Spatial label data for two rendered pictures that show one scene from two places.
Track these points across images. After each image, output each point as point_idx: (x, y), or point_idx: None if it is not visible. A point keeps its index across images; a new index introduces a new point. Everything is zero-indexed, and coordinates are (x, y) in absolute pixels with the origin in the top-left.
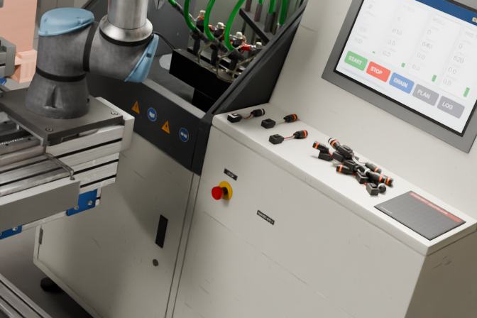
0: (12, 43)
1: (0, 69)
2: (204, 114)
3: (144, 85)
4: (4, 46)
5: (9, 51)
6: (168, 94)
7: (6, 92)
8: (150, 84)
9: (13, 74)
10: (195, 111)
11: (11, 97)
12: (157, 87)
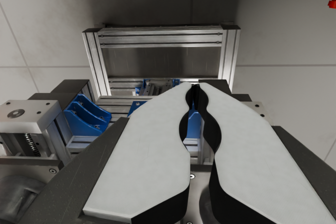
0: (29, 123)
1: (59, 120)
2: None
3: None
4: (37, 133)
5: (44, 126)
6: None
7: (186, 217)
8: None
9: (57, 100)
10: None
11: (197, 219)
12: None
